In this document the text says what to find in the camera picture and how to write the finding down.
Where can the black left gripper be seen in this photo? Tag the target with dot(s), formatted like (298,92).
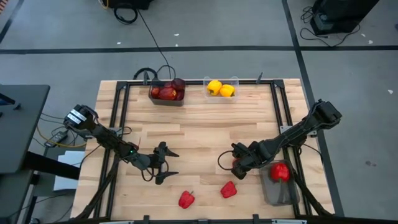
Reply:
(159,161)

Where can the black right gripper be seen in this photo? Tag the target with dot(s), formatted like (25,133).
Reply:
(255,155)

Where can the dark maroon apple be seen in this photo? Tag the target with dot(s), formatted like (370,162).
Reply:
(168,84)
(180,95)

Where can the dark red apple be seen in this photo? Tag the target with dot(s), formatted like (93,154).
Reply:
(167,93)
(178,84)

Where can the yellow bell pepper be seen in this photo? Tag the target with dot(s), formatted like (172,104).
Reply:
(214,87)
(227,90)

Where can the shiny red apple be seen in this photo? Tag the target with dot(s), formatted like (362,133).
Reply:
(155,91)

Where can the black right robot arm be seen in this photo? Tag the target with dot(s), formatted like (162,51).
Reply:
(298,133)

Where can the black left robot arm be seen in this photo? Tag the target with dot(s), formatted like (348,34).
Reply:
(105,138)

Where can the grey mesh basket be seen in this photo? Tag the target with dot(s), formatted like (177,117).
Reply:
(278,194)

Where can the dark plastic basket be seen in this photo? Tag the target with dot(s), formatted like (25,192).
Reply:
(166,103)

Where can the clear plastic basket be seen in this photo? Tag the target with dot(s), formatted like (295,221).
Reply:
(220,99)

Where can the white flat panel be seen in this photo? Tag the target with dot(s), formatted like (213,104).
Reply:
(66,183)

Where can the black power adapter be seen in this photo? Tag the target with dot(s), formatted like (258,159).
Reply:
(56,139)

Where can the black support beam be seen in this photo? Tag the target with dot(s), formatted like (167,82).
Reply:
(53,165)

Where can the dark grey desk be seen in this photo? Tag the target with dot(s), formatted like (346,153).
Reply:
(21,137)

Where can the black equipment case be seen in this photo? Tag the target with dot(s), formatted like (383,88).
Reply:
(130,3)

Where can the black computer tower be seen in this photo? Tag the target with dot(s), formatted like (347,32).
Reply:
(342,12)

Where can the black aluminium rig frame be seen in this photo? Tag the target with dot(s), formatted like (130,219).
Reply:
(194,82)

